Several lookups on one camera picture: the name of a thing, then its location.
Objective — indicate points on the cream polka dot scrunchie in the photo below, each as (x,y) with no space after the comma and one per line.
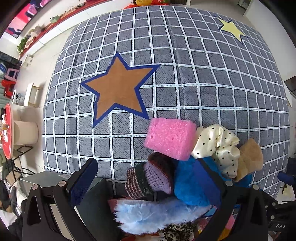
(220,144)

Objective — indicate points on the leopard print scrunchie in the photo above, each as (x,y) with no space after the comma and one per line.
(180,232)

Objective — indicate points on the pink plastic stool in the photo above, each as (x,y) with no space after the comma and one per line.
(12,74)

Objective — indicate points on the red white tv cabinet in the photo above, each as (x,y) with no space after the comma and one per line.
(89,10)

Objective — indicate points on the small white wooden stool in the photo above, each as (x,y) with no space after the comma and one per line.
(31,95)

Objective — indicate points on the wall television screen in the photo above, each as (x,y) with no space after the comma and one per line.
(21,20)

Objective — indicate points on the blue fleece cloth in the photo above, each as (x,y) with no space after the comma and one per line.
(188,185)

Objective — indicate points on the round red side table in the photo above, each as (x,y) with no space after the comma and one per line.
(17,132)

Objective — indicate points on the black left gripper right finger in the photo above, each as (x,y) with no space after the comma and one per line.
(251,221)

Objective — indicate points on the grey white storage box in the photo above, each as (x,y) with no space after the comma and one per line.
(93,210)

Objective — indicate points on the light blue fluffy plush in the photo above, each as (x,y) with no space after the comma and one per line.
(138,217)

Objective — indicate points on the grey checkered star rug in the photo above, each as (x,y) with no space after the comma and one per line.
(212,69)

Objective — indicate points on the pink foam sponge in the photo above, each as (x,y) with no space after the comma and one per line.
(171,137)

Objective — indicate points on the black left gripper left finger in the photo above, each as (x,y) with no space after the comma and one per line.
(38,220)

